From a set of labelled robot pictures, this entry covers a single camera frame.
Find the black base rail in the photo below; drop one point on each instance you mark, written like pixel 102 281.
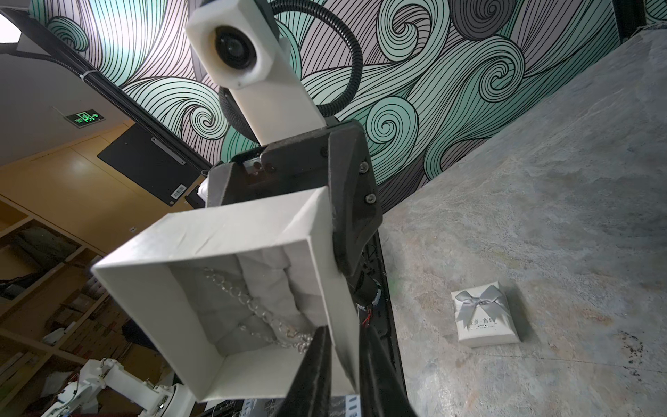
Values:
pixel 382 319

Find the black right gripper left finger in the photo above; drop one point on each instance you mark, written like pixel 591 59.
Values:
pixel 310 392

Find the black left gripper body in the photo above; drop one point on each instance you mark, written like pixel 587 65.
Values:
pixel 336 157

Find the grey foam insert pad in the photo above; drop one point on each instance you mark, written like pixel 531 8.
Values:
pixel 244 302

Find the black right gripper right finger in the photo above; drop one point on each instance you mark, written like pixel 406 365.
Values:
pixel 380 390

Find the white jewelry box base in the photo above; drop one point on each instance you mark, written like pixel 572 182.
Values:
pixel 138 277

